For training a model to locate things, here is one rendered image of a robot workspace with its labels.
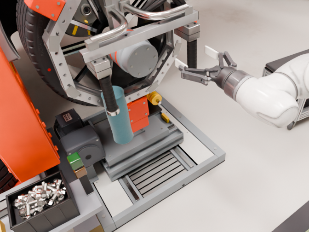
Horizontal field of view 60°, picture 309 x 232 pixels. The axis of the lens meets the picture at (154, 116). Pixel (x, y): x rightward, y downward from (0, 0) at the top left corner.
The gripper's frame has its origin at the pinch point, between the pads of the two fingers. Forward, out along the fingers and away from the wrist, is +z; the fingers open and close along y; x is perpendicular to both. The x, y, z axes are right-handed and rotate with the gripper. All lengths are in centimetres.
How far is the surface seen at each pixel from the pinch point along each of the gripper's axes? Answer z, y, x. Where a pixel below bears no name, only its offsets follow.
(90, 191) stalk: -4, -52, -36
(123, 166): 23, -30, -67
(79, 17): 69, -19, -1
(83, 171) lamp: -4, -51, -24
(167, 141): 23, -1, -66
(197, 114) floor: 44, 39, -83
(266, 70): 25, 81, -54
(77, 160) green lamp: -4, -52, -17
